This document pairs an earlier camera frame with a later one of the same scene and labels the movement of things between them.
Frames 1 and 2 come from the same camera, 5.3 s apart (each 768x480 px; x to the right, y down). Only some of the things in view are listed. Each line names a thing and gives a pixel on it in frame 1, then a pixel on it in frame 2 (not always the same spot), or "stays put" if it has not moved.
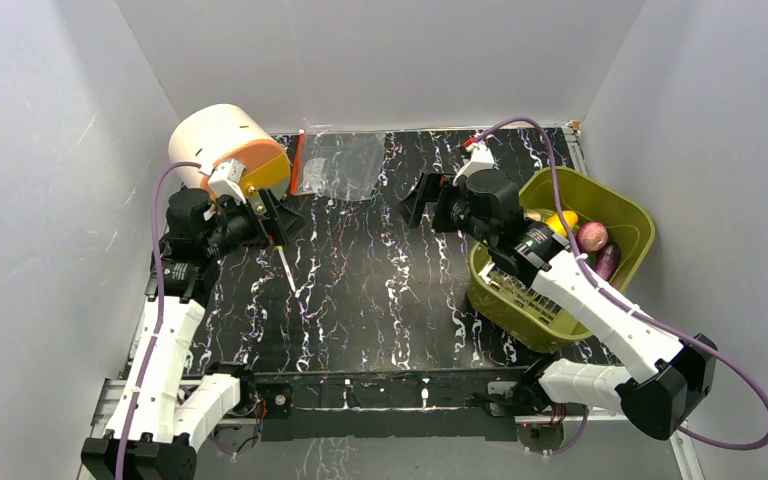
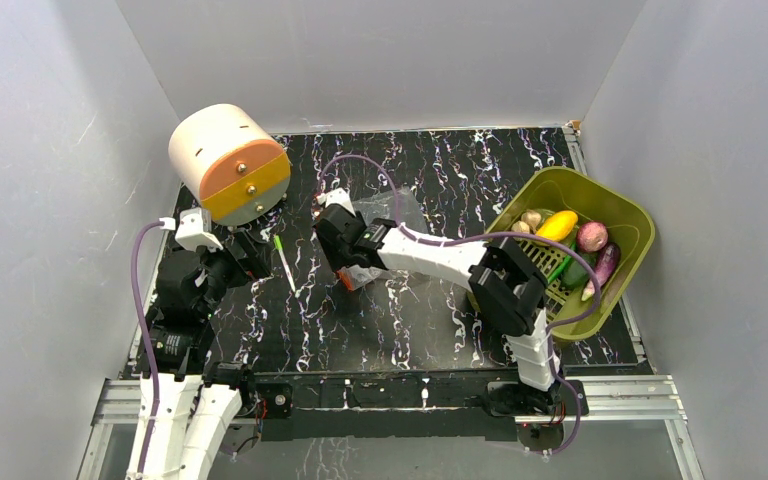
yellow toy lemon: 554,221 stays put
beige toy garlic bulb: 533,214 stays put
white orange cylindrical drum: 216,133 stays put
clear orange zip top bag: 337,165 → 403,208
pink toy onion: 592,236 stays put
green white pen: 288,270 stays put
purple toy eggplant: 608,260 stays put
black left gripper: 267,231 → 256,263
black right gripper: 437,205 → 334,234
